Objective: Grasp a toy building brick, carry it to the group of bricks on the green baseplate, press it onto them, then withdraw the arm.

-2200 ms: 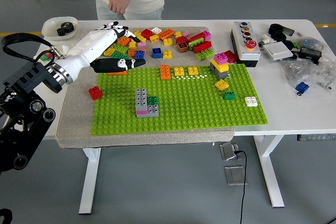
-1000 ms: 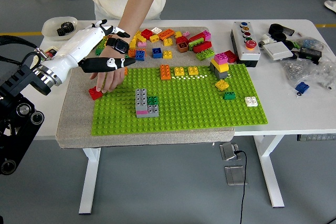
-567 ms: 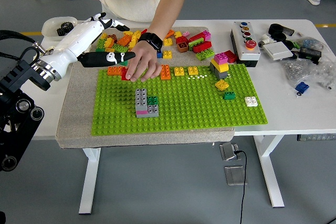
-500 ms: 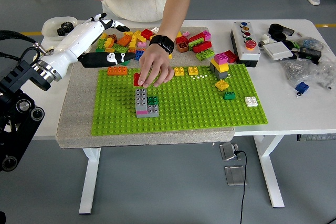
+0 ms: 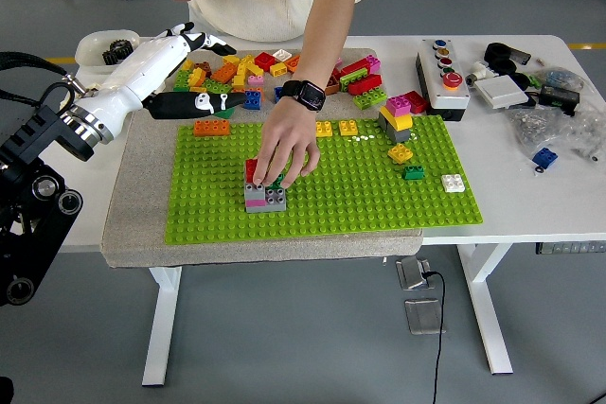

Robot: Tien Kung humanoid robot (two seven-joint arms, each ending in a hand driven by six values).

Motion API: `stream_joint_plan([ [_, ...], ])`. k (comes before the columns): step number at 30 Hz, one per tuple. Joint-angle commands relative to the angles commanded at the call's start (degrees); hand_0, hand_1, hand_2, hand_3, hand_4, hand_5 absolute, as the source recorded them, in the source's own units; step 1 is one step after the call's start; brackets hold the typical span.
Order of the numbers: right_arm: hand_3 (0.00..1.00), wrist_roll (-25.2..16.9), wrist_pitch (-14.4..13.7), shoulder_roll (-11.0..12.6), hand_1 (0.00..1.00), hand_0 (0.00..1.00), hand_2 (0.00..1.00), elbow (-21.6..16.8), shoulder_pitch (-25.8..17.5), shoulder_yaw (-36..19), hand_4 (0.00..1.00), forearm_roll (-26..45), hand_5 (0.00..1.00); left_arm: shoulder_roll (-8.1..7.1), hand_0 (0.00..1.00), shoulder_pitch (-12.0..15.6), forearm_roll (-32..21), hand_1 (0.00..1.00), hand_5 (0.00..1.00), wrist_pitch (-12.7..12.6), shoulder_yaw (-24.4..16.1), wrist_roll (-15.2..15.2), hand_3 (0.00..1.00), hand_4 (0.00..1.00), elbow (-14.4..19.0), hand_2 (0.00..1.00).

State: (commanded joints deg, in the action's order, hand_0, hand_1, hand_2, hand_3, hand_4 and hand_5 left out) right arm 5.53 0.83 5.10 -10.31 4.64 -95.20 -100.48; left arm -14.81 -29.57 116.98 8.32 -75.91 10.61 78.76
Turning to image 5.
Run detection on black power adapter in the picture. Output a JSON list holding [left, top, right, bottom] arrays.
[[539, 84, 581, 116]]

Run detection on white pipe connector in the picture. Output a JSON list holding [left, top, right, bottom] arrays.
[[465, 61, 498, 88]]

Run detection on pink square brick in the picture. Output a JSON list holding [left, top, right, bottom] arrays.
[[384, 94, 412, 116]]

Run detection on yellow long brick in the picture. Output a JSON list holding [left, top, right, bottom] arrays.
[[234, 59, 251, 89]]

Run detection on metal floor socket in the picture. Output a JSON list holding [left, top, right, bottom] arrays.
[[404, 298, 446, 336], [396, 255, 433, 290]]

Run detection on table height control panel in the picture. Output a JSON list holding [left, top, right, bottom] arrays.
[[535, 241, 606, 255]]

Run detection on grey square brick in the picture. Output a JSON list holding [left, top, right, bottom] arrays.
[[377, 113, 412, 143]]

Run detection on red long brick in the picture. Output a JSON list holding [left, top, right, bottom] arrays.
[[340, 57, 373, 78]]

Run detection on green studded baseplate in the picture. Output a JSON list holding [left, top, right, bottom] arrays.
[[164, 114, 484, 244]]

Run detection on clear bag of screws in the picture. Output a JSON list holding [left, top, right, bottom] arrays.
[[506, 103, 606, 165]]

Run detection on white table leg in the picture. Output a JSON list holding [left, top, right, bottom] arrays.
[[141, 265, 184, 387], [456, 242, 515, 376]]

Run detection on white oval bowl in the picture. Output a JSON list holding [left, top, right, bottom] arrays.
[[75, 28, 142, 75]]

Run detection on black wristwatch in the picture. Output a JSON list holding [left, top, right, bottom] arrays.
[[281, 79, 328, 113]]

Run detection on person's left hand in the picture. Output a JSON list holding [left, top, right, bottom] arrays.
[[254, 95, 322, 190]]

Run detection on grey long brick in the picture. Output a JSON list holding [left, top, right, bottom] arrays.
[[244, 187, 288, 214]]

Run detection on push-button control box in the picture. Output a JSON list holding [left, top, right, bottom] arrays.
[[415, 38, 472, 122]]

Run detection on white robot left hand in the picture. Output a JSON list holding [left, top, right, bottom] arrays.
[[75, 22, 248, 140]]

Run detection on black power cord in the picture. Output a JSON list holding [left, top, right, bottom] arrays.
[[420, 271, 447, 404]]

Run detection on black gear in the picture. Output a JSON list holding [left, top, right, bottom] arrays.
[[101, 39, 133, 66]]

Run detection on orange two-by-three brick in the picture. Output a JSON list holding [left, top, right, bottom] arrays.
[[210, 61, 238, 83]]

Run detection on white square brick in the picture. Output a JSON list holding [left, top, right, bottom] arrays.
[[440, 173, 467, 195]]

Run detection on red two-by-four brick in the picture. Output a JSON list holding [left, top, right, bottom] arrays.
[[346, 73, 383, 97]]

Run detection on grey-brown mat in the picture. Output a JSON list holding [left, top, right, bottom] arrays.
[[101, 47, 424, 269]]

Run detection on yellow wide brick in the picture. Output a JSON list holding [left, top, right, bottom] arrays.
[[378, 105, 414, 132]]

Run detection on white wall switch panel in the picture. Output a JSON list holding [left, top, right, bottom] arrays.
[[472, 75, 530, 111]]

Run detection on light green two-by-four brick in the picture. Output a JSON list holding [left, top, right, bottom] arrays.
[[338, 67, 370, 93], [352, 89, 388, 111], [203, 78, 234, 95]]

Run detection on clear bag blue parts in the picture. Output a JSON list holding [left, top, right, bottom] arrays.
[[534, 66, 584, 92]]

